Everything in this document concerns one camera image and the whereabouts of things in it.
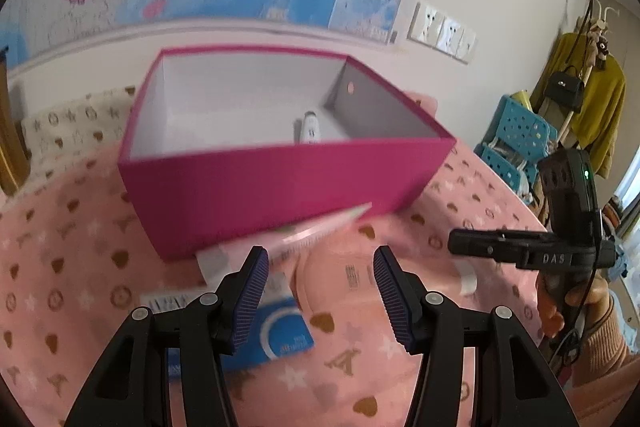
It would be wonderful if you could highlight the orange sleeve forearm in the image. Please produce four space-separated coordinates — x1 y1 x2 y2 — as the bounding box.
566 293 639 426

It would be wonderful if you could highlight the cream patterned cloth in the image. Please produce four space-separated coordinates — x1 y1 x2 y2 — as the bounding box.
21 86 137 178

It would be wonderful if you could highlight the blue white medicine box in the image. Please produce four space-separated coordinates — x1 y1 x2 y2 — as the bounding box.
145 286 314 381

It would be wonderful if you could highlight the white wall socket middle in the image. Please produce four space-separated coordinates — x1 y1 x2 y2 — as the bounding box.
436 17 464 56

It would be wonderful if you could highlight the person left hand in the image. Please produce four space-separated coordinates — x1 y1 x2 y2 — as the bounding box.
536 274 611 338

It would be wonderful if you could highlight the pink aloe cream tube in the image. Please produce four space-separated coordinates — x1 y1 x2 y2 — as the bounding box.
196 202 372 286

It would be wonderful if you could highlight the white bottle black cap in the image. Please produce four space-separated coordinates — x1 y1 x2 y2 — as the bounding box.
298 110 321 144

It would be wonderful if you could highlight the white wall socket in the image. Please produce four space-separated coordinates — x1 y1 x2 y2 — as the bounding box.
436 17 464 56
408 2 445 48

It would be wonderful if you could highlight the blue plastic stool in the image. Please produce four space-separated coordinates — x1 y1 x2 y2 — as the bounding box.
474 95 558 202

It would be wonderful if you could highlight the black handbag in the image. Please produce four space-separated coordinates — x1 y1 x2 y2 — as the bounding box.
544 65 586 114

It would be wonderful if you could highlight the pink patterned tablecloth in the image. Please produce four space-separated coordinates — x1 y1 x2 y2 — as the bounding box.
0 91 582 427

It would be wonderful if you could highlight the white wall switch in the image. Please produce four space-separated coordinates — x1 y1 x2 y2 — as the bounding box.
454 28 477 64

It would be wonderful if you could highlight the yellow coat on rack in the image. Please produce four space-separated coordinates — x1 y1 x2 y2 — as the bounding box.
530 32 626 179

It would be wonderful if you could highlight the gold travel mug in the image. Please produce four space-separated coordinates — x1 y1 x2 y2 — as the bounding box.
0 46 30 196

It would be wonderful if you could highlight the pink cardboard box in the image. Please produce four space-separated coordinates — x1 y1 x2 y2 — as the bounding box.
118 46 454 261

